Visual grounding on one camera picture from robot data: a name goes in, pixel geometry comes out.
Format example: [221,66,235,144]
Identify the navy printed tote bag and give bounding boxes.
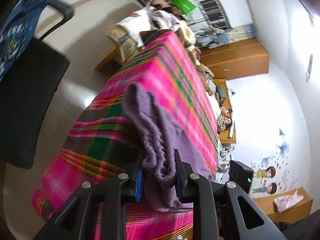
[1,0,47,77]

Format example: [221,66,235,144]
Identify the green bag on shelf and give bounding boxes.
[171,0,196,15]

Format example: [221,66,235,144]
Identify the pink plaid table cloth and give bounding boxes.
[32,30,218,239]

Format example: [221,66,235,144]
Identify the beige cushion pile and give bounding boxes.
[107,6,195,64]

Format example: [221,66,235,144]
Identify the brown blanket pile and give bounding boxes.
[175,20,214,95]

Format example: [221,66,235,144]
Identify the black office chair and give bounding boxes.
[1,0,74,169]

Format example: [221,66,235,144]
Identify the seated person in background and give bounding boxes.
[217,106,233,133]

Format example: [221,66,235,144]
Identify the purple fleece garment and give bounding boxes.
[121,83,213,212]

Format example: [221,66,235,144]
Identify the wooden desk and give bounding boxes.
[214,79,236,145]

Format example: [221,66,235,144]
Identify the low wooden cabinet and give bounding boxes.
[253,187,313,223]

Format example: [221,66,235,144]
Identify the pink white plastic bag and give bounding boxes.
[273,191,304,213]

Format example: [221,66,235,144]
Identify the cartoon wall stickers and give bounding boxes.
[249,129,298,198]

